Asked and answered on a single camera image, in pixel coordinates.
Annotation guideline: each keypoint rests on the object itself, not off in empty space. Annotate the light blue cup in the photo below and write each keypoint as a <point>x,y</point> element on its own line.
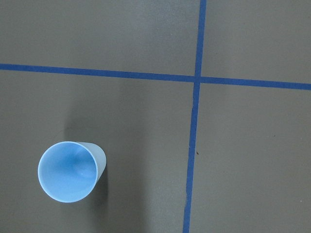
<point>68,171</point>

